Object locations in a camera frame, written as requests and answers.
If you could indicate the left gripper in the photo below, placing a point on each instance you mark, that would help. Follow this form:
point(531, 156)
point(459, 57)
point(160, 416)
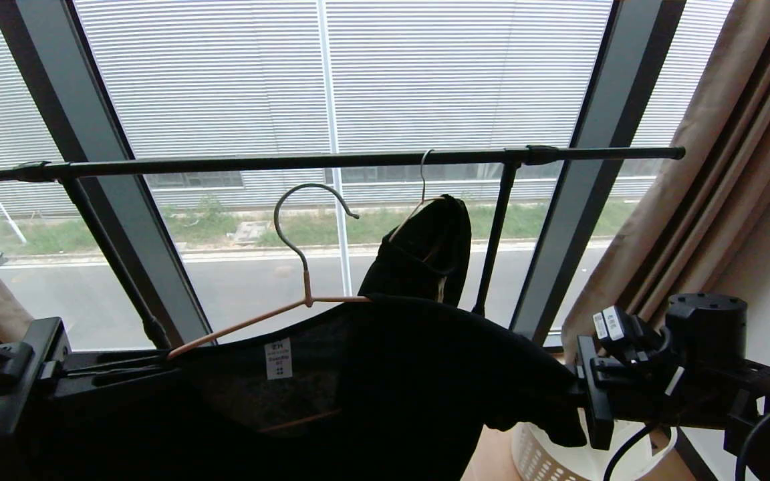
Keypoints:
point(24, 414)

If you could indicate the black clothes rack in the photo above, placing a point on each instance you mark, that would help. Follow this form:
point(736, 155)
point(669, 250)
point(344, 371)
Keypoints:
point(291, 162)

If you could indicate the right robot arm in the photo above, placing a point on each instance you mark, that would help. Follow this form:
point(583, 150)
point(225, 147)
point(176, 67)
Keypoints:
point(706, 327)

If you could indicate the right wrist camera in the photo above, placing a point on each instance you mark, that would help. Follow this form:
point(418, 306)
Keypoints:
point(625, 334)

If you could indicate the black garment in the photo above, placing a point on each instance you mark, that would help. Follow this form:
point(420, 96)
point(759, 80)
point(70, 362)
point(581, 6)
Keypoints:
point(392, 387)

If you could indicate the white laundry basket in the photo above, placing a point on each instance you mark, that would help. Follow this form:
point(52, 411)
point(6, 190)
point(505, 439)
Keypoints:
point(559, 461)

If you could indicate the window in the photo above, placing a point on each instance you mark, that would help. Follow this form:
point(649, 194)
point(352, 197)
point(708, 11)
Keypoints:
point(57, 80)

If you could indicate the pink clothes hanger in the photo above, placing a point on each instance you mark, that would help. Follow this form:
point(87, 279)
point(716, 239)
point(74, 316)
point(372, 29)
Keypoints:
point(423, 177)
point(306, 287)

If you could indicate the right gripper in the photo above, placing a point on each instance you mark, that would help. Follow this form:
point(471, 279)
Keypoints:
point(599, 401)

